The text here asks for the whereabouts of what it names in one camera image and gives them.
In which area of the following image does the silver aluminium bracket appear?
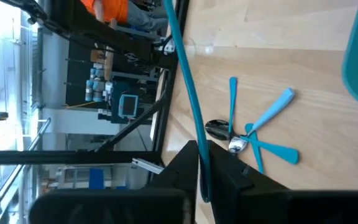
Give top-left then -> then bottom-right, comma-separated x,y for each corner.
131,157 -> 165,175

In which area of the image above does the light blue handled spoon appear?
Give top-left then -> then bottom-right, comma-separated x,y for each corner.
227,86 -> 296,156

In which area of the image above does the blue storage box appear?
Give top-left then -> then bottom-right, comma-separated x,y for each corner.
88,167 -> 106,190

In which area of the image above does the person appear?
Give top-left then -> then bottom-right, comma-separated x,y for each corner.
80,0 -> 170,32

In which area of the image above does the stack of blue containers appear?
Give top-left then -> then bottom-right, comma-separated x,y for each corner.
84,66 -> 115,103

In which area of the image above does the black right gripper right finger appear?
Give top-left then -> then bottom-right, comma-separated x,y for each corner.
208,139 -> 358,224

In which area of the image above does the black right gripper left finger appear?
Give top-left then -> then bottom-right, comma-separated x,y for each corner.
28,139 -> 200,224

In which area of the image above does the grey metal pole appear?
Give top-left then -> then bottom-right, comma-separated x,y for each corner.
0,117 -> 52,224

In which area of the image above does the blue screen device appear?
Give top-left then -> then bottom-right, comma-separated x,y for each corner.
117,93 -> 139,119

